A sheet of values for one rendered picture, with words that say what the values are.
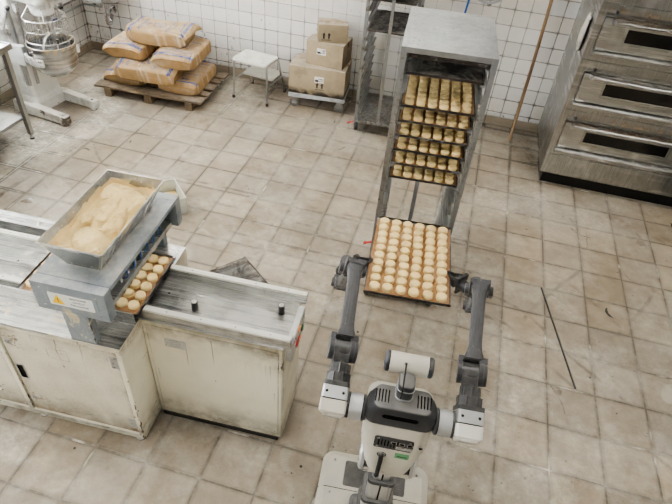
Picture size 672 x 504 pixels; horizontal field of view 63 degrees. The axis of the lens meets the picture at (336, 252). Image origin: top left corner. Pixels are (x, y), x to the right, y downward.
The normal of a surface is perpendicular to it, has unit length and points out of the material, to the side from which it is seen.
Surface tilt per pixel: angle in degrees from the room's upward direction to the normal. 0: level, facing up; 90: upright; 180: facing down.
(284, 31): 90
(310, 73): 87
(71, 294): 90
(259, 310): 0
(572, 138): 91
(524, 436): 0
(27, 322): 0
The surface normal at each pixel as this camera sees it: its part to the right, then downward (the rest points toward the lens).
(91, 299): -0.21, 0.64
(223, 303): 0.07, -0.75
